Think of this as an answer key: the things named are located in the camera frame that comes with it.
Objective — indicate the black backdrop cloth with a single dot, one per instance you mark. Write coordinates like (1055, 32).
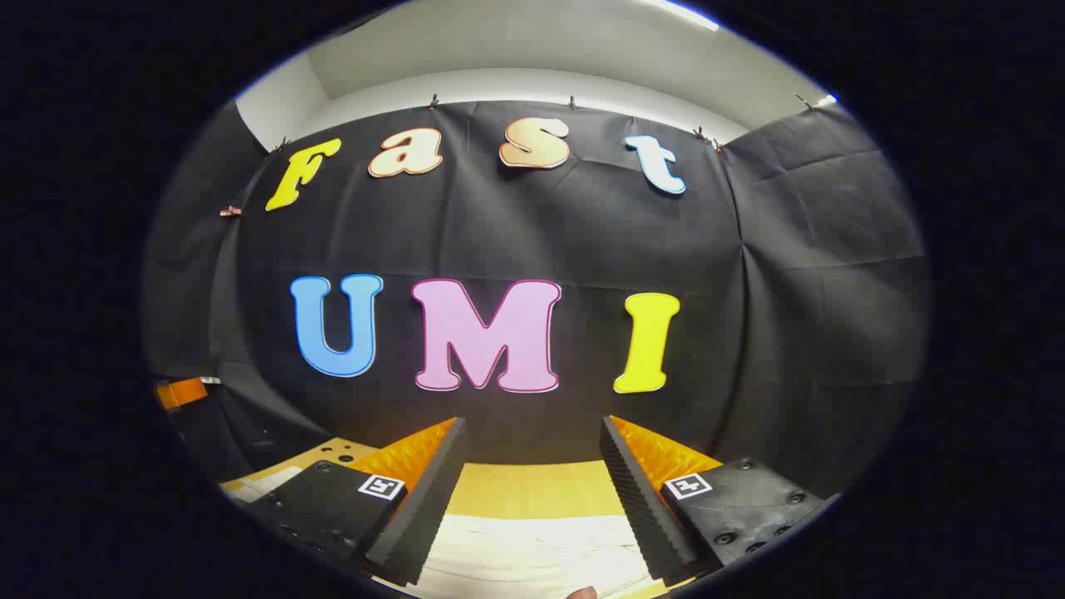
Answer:
(582, 241)

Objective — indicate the white jeans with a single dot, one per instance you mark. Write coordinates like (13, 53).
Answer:
(532, 553)

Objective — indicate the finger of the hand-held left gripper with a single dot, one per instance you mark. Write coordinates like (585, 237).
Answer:
(181, 393)

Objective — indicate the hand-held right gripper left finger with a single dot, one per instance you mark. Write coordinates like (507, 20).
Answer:
(433, 499)

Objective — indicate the ceiling light strip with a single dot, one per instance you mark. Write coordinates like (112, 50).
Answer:
(682, 14)

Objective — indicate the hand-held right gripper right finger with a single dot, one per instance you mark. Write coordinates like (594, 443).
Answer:
(636, 499)

